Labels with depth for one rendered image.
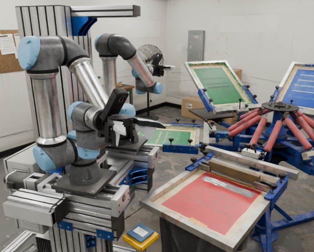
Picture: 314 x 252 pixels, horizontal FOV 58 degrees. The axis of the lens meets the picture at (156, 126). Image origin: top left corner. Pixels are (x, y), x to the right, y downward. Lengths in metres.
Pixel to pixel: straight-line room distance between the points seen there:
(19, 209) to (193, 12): 6.00
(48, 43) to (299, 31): 5.19
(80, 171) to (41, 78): 0.44
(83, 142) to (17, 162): 0.83
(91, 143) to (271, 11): 5.40
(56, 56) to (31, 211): 0.69
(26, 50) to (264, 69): 5.38
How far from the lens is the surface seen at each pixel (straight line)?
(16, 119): 5.04
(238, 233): 1.51
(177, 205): 1.70
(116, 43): 1.65
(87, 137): 0.96
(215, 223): 1.60
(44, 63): 1.12
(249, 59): 6.21
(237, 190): 1.89
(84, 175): 1.32
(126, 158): 1.76
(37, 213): 1.40
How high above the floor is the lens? 1.92
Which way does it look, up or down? 19 degrees down
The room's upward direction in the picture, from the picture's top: straight up
